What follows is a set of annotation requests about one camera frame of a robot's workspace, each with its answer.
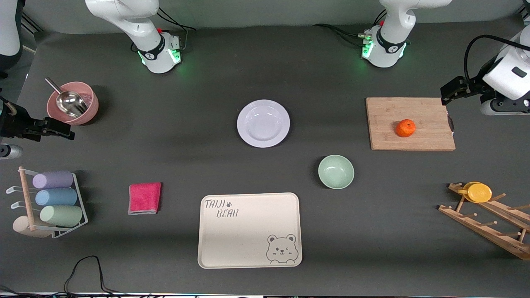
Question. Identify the blue cup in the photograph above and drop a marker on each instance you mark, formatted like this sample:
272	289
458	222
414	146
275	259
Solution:
56	197

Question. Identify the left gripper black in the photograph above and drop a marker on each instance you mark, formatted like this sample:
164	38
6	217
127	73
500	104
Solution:
474	87

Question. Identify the metal scoop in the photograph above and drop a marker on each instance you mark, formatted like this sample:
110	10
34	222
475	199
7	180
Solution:
70	103

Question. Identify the white round plate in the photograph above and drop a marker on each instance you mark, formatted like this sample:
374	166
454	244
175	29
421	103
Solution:
263	123

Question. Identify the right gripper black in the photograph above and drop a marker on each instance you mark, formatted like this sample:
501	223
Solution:
13	124

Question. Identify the pink folded cloth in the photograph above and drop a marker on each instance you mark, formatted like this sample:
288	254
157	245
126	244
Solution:
144	198

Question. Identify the green cup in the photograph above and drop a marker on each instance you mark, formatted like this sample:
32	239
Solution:
61	215

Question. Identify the beige cup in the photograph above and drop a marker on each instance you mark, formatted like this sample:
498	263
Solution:
20	227

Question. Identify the orange fruit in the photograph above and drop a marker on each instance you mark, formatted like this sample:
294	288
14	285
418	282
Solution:
405	128

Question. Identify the cream bear print tray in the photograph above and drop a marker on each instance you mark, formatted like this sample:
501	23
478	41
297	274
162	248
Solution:
244	236

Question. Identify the wooden peg drying rack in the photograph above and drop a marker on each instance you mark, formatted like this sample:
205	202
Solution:
488	234

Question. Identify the purple cup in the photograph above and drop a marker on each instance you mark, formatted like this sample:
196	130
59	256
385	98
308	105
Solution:
53	179

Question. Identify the yellow cup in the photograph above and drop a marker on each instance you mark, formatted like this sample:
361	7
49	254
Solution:
479	193

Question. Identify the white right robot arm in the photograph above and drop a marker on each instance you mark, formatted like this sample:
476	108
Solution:
151	45

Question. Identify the wooden cutting board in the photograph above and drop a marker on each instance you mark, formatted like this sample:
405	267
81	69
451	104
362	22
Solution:
430	120

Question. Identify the pink bowl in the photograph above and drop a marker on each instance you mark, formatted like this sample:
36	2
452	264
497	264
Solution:
89	109

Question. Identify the pale green bowl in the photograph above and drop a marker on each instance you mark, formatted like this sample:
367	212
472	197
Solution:
336	171

